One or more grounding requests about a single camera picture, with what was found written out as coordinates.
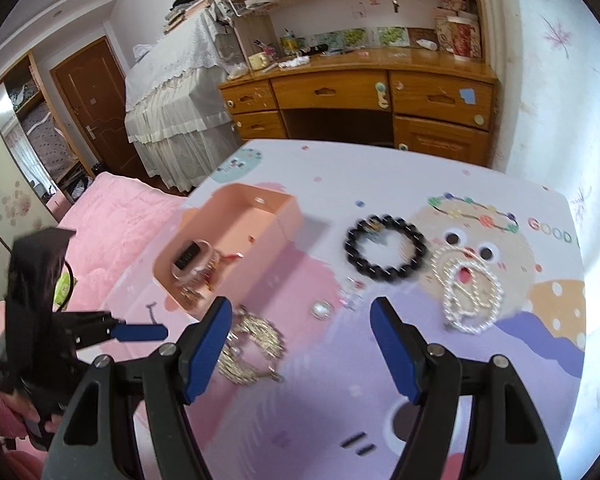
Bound white lace furniture cover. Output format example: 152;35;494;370
124;7;242;194

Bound black bead bracelet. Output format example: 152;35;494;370
345;215;428;283

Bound gold chain bracelet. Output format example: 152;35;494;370
217;307;286;386

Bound small silver earring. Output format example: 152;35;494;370
337;275;366;311

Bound wooden shelf hutch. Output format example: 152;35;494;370
207;0;491;61

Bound large floral canister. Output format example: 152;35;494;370
447;14;483;59

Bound pink plastic box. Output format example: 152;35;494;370
153;183;304;317

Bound cartoon printed tablecloth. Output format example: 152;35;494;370
130;139;589;480

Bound jar with pens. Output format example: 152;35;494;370
279;30;301;59

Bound black watch clear band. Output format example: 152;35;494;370
172;241;219;286

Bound white pearl necklace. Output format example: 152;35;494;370
430;245;504;334

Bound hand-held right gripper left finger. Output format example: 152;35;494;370
41;296;235;480

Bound red string bracelet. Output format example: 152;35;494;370
207;251;244;291

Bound brown wooden door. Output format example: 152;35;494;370
50;40;146;178

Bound person's left hand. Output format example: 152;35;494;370
0;389;65;425

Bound small floral canister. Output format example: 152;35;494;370
434;17;452;54

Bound stack of folded bedding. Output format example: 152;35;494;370
162;0;216;36

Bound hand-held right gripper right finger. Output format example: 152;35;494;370
370;296;564;480

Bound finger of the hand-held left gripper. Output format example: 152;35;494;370
67;311;169;357

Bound wooden desk with drawers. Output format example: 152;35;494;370
219;47;498;168

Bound sliding door wardrobe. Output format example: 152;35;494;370
0;52;89;222

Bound pink blanket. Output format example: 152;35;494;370
0;170;191;461

